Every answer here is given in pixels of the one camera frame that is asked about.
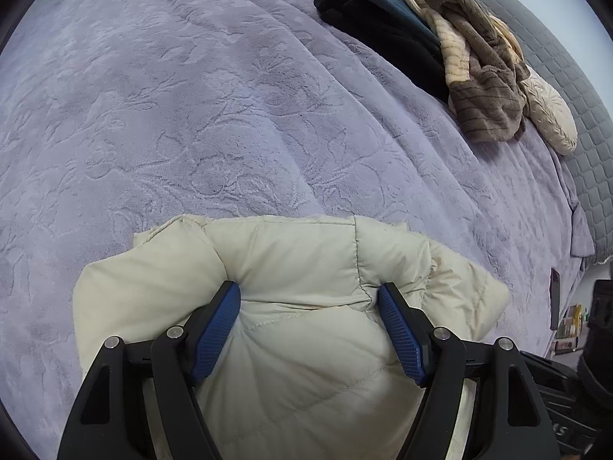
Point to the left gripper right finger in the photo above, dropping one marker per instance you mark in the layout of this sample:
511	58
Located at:
408	329

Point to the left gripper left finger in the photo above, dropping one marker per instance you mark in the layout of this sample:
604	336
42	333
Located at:
209	328

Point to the cream quilted down jacket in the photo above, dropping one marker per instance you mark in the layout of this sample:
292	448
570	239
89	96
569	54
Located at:
308	371

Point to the lavender embossed bed blanket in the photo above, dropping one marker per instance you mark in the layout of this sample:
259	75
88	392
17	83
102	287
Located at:
117	115

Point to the grey quilted headboard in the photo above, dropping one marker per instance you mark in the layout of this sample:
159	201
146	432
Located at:
591	163

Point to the cream quilted pillow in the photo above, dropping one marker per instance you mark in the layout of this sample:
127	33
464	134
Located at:
550	114

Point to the brown striped fleece garment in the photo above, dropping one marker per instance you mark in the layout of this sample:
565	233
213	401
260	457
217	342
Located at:
482	71

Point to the black folded garment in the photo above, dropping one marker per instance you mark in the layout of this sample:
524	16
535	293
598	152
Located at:
399	38

